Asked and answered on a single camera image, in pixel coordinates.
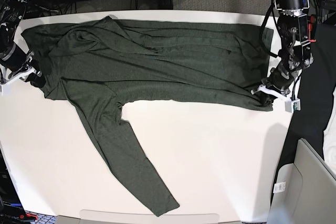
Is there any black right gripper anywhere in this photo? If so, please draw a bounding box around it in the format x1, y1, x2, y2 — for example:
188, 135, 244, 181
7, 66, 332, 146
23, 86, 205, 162
1, 45, 46, 88

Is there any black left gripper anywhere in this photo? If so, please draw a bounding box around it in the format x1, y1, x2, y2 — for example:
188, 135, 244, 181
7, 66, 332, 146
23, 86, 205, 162
259, 62, 300, 107

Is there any dark green long-sleeve shirt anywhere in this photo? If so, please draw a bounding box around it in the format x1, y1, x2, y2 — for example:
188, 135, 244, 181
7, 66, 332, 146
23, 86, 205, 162
22, 17, 272, 216

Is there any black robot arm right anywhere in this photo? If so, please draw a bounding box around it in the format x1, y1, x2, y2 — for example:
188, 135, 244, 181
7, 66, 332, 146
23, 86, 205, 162
1, 0, 46, 88

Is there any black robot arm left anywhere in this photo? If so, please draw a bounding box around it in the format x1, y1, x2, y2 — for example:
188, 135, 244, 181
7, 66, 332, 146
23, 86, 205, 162
256, 0, 313, 113

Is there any orange black clamp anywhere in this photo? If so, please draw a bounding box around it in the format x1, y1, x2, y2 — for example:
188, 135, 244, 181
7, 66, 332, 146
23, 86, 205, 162
308, 14, 318, 42

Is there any grey plastic bin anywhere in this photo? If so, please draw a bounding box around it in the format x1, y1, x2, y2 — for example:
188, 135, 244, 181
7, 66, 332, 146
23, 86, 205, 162
267, 139, 335, 224

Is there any red black tool bottom-left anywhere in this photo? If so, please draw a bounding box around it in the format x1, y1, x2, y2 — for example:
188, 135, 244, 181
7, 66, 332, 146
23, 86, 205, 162
19, 213, 38, 222

